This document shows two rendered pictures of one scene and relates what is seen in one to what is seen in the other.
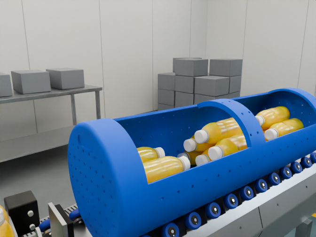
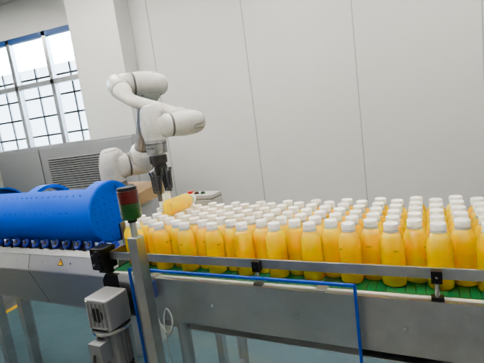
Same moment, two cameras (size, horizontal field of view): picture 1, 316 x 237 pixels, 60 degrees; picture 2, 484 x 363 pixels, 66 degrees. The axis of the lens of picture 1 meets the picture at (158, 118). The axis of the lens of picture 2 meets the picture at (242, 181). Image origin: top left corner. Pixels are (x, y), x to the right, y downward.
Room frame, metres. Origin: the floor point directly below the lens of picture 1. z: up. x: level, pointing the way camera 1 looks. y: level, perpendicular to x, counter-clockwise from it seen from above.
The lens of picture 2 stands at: (0.74, 1.92, 1.40)
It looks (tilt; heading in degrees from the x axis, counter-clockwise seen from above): 9 degrees down; 244
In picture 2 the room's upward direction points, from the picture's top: 8 degrees counter-clockwise
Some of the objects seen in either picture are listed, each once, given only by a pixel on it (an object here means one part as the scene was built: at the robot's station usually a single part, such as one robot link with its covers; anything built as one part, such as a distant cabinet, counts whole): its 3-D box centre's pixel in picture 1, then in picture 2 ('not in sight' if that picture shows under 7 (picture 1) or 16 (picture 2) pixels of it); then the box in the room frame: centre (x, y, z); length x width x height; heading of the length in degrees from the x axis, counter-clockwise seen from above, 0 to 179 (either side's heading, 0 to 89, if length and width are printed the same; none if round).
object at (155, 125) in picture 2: not in sight; (155, 122); (0.34, 0.31, 1.46); 0.13 x 0.11 x 0.16; 4
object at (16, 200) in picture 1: (22, 216); (104, 258); (0.64, 0.36, 0.95); 0.10 x 0.07 x 0.10; 37
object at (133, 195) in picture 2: not in sight; (127, 196); (0.57, 0.73, 1.23); 0.06 x 0.06 x 0.04
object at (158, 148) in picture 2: not in sight; (156, 148); (0.35, 0.31, 1.35); 0.09 x 0.09 x 0.06
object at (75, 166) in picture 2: not in sight; (70, 212); (0.72, -2.46, 0.72); 2.15 x 0.54 x 1.45; 136
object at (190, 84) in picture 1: (197, 93); not in sight; (4.70, -0.69, 0.59); 1.20 x 0.80 x 1.19; 46
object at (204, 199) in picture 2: not in sight; (200, 202); (0.16, 0.20, 1.05); 0.20 x 0.10 x 0.10; 127
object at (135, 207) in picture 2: not in sight; (130, 210); (0.57, 0.73, 1.18); 0.06 x 0.06 x 0.05
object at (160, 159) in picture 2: not in sight; (159, 164); (0.35, 0.31, 1.28); 0.08 x 0.07 x 0.09; 38
